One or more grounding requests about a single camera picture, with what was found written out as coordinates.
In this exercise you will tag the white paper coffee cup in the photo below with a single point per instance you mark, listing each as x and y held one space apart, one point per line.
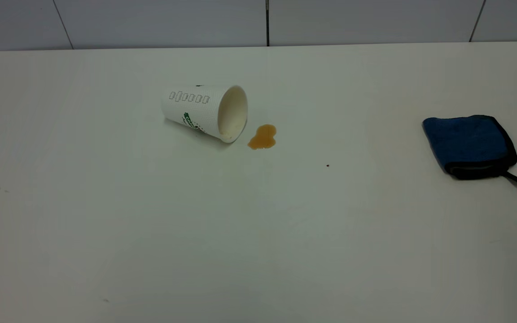
195 112

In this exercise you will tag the blue cloth with black edge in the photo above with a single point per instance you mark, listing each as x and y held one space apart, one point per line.
462 139

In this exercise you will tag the brown liquid spill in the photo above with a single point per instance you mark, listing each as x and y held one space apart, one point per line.
263 138

